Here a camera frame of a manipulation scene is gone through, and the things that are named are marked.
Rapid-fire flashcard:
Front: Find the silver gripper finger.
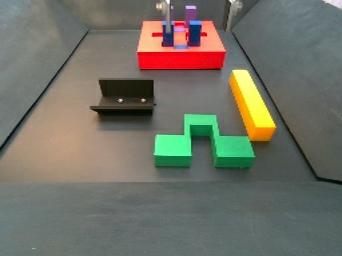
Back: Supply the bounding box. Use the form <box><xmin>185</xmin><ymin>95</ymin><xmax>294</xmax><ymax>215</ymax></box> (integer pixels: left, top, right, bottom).
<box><xmin>226</xmin><ymin>0</ymin><xmax>244</xmax><ymax>30</ymax></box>
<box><xmin>157</xmin><ymin>0</ymin><xmax>171</xmax><ymax>33</ymax></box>

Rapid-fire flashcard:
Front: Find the long yellow block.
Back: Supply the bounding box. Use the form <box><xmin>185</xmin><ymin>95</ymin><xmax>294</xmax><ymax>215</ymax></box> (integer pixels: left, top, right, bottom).
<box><xmin>230</xmin><ymin>70</ymin><xmax>277</xmax><ymax>142</ymax></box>

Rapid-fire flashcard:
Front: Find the red slotted board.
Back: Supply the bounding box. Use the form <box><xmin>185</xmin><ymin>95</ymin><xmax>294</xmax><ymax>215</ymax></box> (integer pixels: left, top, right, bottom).
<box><xmin>137</xmin><ymin>21</ymin><xmax>226</xmax><ymax>70</ymax></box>

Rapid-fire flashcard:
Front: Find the purple U block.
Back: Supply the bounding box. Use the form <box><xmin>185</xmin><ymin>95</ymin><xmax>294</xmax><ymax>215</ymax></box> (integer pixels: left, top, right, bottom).
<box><xmin>171</xmin><ymin>5</ymin><xmax>198</xmax><ymax>32</ymax></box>

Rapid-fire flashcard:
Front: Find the dark blue U block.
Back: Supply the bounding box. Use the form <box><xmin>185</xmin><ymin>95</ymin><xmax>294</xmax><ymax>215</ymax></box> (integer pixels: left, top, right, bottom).
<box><xmin>162</xmin><ymin>20</ymin><xmax>202</xmax><ymax>49</ymax></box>

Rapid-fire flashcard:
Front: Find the green stepped block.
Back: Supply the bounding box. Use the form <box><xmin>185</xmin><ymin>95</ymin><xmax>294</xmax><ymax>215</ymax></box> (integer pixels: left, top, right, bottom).
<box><xmin>154</xmin><ymin>114</ymin><xmax>256</xmax><ymax>169</ymax></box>

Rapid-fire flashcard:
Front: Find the black angled bracket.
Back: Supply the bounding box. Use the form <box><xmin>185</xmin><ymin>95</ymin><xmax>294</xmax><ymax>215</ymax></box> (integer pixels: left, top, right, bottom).
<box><xmin>90</xmin><ymin>78</ymin><xmax>155</xmax><ymax>115</ymax></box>

